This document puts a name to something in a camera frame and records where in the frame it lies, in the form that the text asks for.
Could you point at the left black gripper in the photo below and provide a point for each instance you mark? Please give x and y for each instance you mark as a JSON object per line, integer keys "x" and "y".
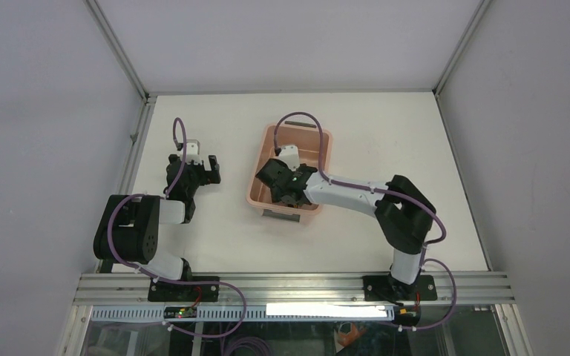
{"x": 207, "y": 176}

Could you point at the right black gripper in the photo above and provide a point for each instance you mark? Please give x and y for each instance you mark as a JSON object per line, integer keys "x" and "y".
{"x": 275, "y": 196}

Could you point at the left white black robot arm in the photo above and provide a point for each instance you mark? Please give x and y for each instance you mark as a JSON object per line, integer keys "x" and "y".
{"x": 129, "y": 228}

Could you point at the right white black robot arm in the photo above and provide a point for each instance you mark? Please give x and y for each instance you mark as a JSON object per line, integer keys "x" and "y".
{"x": 404, "y": 214}

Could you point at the pink plastic bin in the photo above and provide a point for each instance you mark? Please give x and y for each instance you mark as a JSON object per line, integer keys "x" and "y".
{"x": 313, "y": 147}

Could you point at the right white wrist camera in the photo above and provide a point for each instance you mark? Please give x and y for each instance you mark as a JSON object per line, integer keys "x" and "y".
{"x": 289, "y": 154}

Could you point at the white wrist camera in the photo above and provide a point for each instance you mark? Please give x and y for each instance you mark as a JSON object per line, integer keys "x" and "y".
{"x": 289, "y": 154}
{"x": 191, "y": 152}

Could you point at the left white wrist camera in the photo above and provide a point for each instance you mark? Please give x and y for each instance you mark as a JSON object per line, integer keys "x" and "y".
{"x": 191, "y": 152}

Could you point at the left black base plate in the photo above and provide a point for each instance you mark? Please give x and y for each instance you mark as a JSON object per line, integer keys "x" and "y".
{"x": 206, "y": 290}

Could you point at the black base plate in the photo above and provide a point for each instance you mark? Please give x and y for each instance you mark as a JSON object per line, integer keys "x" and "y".
{"x": 399, "y": 291}
{"x": 206, "y": 290}

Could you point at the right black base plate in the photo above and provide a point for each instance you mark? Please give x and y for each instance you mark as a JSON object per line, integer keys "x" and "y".
{"x": 399, "y": 291}

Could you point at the white slotted cable duct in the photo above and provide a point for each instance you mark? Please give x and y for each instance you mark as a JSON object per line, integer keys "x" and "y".
{"x": 271, "y": 312}

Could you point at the aluminium front rail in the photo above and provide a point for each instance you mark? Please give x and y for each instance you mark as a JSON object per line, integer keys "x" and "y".
{"x": 354, "y": 288}

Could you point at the aluminium left frame post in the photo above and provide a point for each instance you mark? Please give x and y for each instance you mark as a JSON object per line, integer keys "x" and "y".
{"x": 113, "y": 42}

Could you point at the aluminium frame post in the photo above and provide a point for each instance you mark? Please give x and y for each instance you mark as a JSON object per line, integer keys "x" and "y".
{"x": 461, "y": 46}
{"x": 113, "y": 42}

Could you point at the aluminium right frame post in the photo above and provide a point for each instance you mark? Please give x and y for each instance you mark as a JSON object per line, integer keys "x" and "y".
{"x": 461, "y": 46}

